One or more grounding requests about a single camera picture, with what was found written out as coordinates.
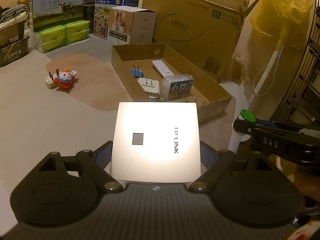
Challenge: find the dark carton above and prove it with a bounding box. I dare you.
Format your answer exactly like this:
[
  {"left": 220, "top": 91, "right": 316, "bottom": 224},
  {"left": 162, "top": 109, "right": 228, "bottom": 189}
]
[{"left": 83, "top": 0, "right": 97, "bottom": 22}]

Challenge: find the blue binder clip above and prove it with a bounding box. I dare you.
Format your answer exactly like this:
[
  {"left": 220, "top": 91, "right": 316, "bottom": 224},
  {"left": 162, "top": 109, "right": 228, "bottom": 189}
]
[{"left": 129, "top": 65, "right": 145, "bottom": 78}]

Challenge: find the brown fuzzy mat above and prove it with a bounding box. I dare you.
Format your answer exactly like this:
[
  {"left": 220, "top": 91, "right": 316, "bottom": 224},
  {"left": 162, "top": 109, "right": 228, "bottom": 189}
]
[{"left": 46, "top": 54, "right": 237, "bottom": 143}]

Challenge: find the dark metal rack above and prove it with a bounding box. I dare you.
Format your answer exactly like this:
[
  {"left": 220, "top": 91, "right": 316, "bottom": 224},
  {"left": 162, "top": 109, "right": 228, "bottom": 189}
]
[{"left": 269, "top": 12, "right": 320, "bottom": 123}]

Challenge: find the large brown cardboard box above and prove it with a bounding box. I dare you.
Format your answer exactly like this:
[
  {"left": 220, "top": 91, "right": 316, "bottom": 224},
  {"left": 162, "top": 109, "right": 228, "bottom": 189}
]
[{"left": 142, "top": 0, "right": 264, "bottom": 83}]

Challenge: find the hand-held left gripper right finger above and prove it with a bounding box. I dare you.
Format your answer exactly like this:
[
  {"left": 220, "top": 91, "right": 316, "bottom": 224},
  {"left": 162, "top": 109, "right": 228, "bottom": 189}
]
[{"left": 189, "top": 141, "right": 275, "bottom": 194}]

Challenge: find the yellow plastic bag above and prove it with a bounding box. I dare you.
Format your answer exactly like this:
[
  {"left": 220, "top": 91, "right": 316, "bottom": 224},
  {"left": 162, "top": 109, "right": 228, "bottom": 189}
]
[{"left": 250, "top": 0, "right": 313, "bottom": 48}]

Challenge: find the beige travel plug adapter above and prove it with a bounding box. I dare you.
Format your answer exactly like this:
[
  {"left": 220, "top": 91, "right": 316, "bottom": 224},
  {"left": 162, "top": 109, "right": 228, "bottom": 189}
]
[{"left": 44, "top": 72, "right": 59, "bottom": 89}]

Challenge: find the person's right hand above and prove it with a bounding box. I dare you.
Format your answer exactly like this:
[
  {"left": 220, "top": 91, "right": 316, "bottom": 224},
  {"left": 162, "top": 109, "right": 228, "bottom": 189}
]
[{"left": 295, "top": 171, "right": 320, "bottom": 197}]

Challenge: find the white product box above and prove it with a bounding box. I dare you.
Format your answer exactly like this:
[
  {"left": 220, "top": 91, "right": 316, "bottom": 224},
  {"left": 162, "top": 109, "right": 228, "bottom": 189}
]
[{"left": 108, "top": 6, "right": 158, "bottom": 44}]

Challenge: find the white power adapter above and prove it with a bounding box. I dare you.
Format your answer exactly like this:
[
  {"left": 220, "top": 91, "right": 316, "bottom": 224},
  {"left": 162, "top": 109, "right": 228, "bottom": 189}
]
[{"left": 138, "top": 77, "right": 162, "bottom": 102}]

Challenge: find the white TP-LINK box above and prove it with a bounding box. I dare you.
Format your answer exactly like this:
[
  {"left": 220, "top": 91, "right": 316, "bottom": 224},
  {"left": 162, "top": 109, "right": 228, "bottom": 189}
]
[{"left": 109, "top": 102, "right": 202, "bottom": 183}]

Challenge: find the white power strip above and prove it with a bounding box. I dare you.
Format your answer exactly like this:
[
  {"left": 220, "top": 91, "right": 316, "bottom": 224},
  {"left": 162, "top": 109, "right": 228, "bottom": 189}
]
[{"left": 152, "top": 59, "right": 175, "bottom": 78}]

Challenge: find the shallow cardboard tray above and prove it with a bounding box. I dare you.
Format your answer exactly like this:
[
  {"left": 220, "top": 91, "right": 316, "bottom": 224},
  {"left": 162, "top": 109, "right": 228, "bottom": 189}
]
[{"left": 111, "top": 43, "right": 233, "bottom": 110}]

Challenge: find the dark printed storage box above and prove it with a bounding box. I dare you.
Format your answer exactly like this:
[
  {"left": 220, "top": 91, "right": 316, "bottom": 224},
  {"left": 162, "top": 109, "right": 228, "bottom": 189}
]
[
  {"left": 0, "top": 20, "right": 27, "bottom": 47},
  {"left": 0, "top": 35, "right": 31, "bottom": 67}
]

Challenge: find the green meadow milk carton box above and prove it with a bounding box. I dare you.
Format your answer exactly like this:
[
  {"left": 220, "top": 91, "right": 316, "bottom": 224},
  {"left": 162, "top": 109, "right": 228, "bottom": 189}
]
[{"left": 29, "top": 0, "right": 85, "bottom": 33}]

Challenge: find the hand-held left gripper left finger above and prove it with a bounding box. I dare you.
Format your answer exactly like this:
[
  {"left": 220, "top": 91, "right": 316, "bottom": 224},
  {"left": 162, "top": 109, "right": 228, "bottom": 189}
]
[{"left": 37, "top": 141, "right": 127, "bottom": 194}]

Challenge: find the folded grey cloth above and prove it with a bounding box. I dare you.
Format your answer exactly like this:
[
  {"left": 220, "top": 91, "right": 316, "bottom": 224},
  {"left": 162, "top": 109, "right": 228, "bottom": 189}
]
[{"left": 0, "top": 4, "right": 28, "bottom": 27}]

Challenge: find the white cable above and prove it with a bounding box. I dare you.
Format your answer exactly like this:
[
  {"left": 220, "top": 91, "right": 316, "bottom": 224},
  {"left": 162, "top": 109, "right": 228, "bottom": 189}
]
[{"left": 253, "top": 66, "right": 269, "bottom": 97}]

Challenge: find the tissue packet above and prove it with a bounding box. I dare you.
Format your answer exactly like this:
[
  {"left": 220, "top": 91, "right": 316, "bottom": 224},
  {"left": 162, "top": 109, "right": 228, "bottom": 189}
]
[{"left": 162, "top": 74, "right": 194, "bottom": 100}]

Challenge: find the green tissue multipack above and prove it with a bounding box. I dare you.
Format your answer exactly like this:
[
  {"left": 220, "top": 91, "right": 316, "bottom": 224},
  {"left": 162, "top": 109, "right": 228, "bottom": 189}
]
[{"left": 32, "top": 20, "right": 90, "bottom": 54}]

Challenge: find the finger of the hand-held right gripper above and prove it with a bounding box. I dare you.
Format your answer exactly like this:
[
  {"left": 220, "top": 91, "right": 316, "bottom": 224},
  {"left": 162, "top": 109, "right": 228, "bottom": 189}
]
[
  {"left": 254, "top": 119, "right": 313, "bottom": 131},
  {"left": 233, "top": 119, "right": 261, "bottom": 137}
]

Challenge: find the white stand pole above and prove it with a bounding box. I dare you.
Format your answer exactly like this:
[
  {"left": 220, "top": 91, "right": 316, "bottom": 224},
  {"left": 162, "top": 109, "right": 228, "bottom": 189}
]
[{"left": 246, "top": 36, "right": 287, "bottom": 105}]

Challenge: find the colourful toy figurine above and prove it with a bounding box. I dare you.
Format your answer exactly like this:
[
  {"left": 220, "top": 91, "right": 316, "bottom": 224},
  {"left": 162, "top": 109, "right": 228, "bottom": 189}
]
[{"left": 53, "top": 67, "right": 77, "bottom": 91}]

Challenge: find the small green-capped bottle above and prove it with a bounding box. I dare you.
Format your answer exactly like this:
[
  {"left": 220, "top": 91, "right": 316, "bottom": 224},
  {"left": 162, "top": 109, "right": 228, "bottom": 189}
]
[{"left": 232, "top": 109, "right": 256, "bottom": 143}]

